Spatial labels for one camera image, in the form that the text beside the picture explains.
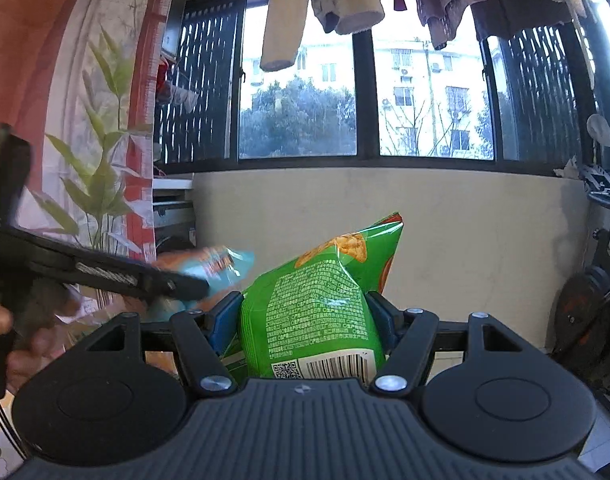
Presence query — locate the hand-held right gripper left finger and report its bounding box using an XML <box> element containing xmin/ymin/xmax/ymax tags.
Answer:
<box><xmin>78</xmin><ymin>290</ymin><xmax>246</xmax><ymax>396</ymax></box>

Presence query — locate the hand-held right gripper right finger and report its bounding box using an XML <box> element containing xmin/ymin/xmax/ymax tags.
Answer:
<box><xmin>366</xmin><ymin>291</ymin><xmax>532</xmax><ymax>394</ymax></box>

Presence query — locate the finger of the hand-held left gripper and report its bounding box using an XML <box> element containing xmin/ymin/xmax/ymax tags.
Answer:
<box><xmin>30</xmin><ymin>237</ymin><xmax>211</xmax><ymax>304</ymax></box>

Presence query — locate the blue and orange snack packet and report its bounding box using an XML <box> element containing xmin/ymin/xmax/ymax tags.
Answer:
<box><xmin>152</xmin><ymin>245</ymin><xmax>256</xmax><ymax>314</ymax></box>

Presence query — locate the green chip bag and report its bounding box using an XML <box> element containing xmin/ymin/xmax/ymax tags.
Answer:
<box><xmin>220</xmin><ymin>212</ymin><xmax>405</xmax><ymax>381</ymax></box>

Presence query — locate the person's left hand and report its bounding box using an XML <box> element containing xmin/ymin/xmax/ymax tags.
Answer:
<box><xmin>0</xmin><ymin>280</ymin><xmax>83</xmax><ymax>397</ymax></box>

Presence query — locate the white appliance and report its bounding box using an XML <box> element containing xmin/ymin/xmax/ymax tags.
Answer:
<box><xmin>152</xmin><ymin>172</ymin><xmax>197</xmax><ymax>262</ymax></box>

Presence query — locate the bamboo print curtain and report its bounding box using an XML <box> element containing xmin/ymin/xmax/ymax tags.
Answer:
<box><xmin>0</xmin><ymin>0</ymin><xmax>178</xmax><ymax>322</ymax></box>

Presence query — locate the black exercise bike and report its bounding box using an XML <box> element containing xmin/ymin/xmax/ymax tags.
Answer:
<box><xmin>554</xmin><ymin>162</ymin><xmax>610</xmax><ymax>403</ymax></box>

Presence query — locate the checkered floral tablecloth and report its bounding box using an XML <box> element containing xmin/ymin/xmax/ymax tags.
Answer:
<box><xmin>0</xmin><ymin>389</ymin><xmax>32</xmax><ymax>480</ymax></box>

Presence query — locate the white hanging pouch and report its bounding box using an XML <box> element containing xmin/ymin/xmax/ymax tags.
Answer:
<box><xmin>586</xmin><ymin>113</ymin><xmax>610</xmax><ymax>148</ymax></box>

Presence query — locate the cream hanging garment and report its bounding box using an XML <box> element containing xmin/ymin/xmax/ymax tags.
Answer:
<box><xmin>259</xmin><ymin>0</ymin><xmax>386</xmax><ymax>73</ymax></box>

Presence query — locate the pink hanging garment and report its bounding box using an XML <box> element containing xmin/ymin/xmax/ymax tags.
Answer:
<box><xmin>410</xmin><ymin>0</ymin><xmax>496</xmax><ymax>51</ymax></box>

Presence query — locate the dark hanging garment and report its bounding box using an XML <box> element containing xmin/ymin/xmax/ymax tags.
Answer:
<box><xmin>472</xmin><ymin>0</ymin><xmax>582</xmax><ymax>44</ymax></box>

